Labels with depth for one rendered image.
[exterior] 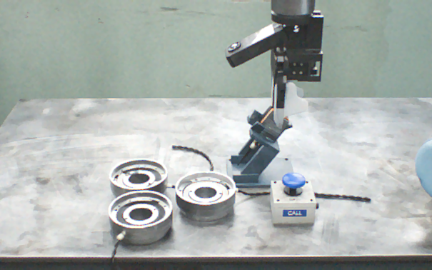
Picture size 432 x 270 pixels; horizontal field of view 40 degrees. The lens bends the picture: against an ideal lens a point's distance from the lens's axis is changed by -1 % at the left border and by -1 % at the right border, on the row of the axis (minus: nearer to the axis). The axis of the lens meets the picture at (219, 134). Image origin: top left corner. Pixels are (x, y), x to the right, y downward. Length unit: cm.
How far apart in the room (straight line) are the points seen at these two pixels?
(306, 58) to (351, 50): 167
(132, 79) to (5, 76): 57
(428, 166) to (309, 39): 30
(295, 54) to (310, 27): 5
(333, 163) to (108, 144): 47
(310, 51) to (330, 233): 31
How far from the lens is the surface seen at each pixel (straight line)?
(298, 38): 105
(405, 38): 275
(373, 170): 121
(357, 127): 137
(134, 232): 97
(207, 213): 102
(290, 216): 102
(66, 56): 273
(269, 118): 110
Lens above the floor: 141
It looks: 28 degrees down
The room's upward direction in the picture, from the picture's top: straight up
